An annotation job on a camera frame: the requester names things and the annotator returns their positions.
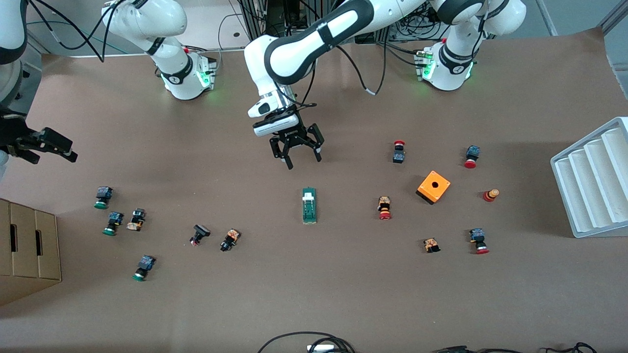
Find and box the green terminal block module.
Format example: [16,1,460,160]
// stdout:
[300,187,318,225]

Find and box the green push button blue base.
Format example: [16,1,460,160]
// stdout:
[102,211,124,236]
[94,186,114,210]

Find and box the brown cardboard box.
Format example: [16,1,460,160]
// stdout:
[10,202,40,297]
[0,198,12,306]
[34,209,62,290]

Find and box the black flat button red base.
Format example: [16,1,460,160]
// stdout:
[189,224,211,246]

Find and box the green push button white base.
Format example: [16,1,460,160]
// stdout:
[132,254,157,282]

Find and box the white slotted tray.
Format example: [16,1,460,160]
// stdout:
[550,116,628,239]

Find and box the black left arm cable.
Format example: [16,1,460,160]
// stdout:
[336,42,388,96]

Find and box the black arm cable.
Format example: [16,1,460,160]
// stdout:
[336,42,388,96]
[27,0,123,63]

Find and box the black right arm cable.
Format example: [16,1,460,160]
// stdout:
[27,0,123,63]

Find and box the black selector switch orange base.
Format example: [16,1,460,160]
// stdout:
[220,228,241,252]

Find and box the black selector switch white base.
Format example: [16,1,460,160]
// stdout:
[126,208,146,231]

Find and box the aluminium rack frame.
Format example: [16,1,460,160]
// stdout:
[239,0,399,47]

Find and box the orange button enclosure box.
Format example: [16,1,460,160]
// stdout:
[416,170,451,205]

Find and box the black cable loop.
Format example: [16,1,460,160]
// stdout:
[257,331,356,353]

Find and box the aluminium post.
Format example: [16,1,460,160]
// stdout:
[599,0,628,36]

